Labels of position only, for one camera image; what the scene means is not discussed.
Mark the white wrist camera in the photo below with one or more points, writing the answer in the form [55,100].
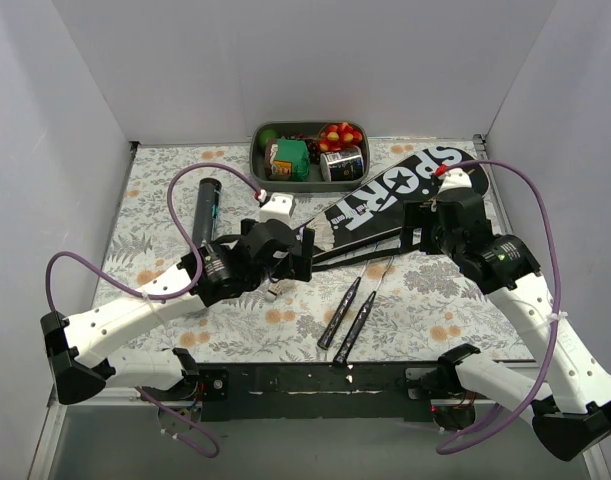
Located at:
[450,179]
[279,206]

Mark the black printed can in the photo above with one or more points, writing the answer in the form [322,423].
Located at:
[343,165]

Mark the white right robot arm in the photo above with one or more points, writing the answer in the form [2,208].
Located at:
[571,411]

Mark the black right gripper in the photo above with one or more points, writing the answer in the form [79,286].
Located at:
[412,226]

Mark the right badminton racket handle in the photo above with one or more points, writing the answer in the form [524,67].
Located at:
[341,357]

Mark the white feather shuttlecock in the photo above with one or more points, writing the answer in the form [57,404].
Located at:
[324,234]

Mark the green wrapped box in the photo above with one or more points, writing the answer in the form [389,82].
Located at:
[287,160]

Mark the green lime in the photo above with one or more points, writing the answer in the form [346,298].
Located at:
[265,136]

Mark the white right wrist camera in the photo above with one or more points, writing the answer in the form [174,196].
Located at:
[450,179]

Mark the dark grape bunch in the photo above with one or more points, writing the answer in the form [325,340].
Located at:
[311,143]

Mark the black sport racket bag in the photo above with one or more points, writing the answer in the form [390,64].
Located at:
[374,211]

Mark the red yellow fruit bunch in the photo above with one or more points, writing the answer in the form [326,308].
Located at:
[336,137]

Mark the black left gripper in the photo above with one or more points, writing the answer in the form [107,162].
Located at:
[306,255]

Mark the black shuttlecock tube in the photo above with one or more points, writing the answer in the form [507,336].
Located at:
[206,211]

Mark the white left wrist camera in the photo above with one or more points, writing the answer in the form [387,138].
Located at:
[279,206]

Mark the grey plastic tray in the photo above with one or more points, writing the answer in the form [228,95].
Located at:
[315,182]

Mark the badminton racket handle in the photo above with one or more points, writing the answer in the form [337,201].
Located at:
[326,338]
[341,357]

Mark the left badminton racket handle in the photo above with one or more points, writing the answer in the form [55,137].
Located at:
[326,338]

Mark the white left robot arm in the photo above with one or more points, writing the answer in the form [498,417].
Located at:
[87,352]

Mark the black base bar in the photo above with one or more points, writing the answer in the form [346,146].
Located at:
[286,390]

